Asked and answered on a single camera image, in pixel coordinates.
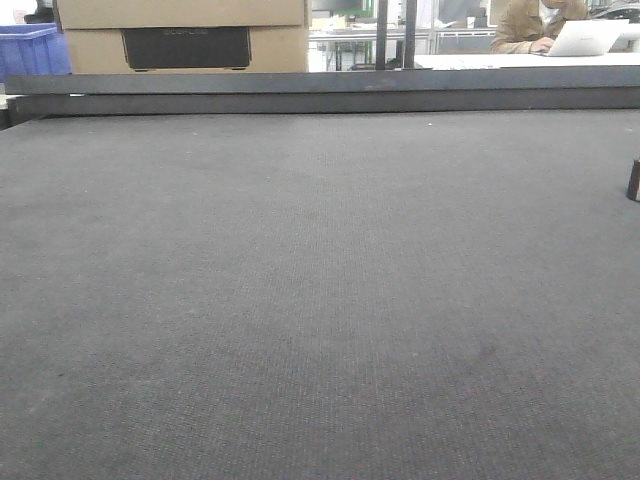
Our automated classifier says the dark cylindrical capacitor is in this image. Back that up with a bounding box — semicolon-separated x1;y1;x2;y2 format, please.
626;159;640;202

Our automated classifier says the dark grey table mat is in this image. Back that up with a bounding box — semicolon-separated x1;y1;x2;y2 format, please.
1;110;639;479

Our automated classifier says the black vertical pole left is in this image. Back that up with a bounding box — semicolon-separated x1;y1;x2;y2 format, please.
375;0;388;71

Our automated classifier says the black vertical pole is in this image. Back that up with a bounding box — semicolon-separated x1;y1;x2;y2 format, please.
402;0;418;70
375;0;388;71

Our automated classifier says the lower cardboard box black label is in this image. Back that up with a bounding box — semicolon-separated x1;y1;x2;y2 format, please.
64;26;310;75

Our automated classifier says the black vertical pole right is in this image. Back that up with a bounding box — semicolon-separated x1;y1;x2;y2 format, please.
402;0;418;70

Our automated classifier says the dark grey stacked board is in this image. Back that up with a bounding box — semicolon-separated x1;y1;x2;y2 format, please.
5;65;639;117

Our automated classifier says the person in brown jacket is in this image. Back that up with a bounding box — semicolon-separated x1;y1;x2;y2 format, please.
491;0;588;54

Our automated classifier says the white laptop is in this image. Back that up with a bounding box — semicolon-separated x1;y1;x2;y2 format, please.
545;19;629;57

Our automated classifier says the upper cardboard box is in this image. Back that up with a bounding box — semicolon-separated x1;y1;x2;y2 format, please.
55;0;308;30

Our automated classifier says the white background table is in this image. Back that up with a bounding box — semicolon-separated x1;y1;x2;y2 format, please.
414;52;639;70

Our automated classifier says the blue plastic crate background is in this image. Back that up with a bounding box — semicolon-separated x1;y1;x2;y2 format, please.
1;23;72;83

